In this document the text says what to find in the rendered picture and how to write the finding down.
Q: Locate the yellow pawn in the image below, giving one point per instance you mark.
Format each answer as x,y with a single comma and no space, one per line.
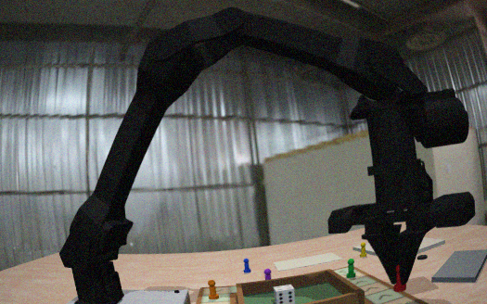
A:
363,250

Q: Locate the blue pawn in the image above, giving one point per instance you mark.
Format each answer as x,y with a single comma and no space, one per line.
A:
246,265

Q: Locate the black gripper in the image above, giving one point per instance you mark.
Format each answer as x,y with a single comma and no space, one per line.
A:
397,188

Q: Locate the green pawn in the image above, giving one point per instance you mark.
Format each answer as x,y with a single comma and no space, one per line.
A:
350,273

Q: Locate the purple pawn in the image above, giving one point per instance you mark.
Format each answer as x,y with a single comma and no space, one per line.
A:
267,273

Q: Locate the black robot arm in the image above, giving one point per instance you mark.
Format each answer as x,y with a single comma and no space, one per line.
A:
171,63

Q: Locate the red pawn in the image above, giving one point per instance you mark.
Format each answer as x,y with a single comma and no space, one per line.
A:
398,287

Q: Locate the orange pawn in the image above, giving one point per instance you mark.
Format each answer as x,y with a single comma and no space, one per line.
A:
212,294

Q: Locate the white die with black pips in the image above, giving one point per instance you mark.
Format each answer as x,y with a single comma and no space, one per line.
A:
284,294

